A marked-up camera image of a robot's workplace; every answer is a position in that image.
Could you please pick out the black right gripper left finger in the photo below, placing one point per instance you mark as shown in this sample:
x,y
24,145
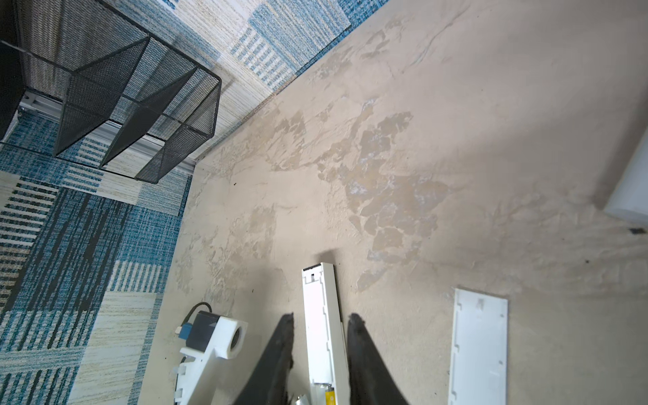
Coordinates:
x,y
268,384

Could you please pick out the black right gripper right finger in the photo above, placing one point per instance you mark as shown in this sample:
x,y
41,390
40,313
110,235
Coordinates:
x,y
369,379

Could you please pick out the white battery cover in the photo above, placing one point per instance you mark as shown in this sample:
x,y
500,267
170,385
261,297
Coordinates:
x,y
478,370

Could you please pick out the white remote with grey screen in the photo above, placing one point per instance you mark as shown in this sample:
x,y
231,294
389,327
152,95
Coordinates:
x,y
629,199

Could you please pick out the yellow battery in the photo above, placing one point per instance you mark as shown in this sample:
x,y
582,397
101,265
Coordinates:
x,y
330,397

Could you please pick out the black wire mesh shelf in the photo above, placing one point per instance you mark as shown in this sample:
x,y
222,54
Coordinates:
x,y
102,66

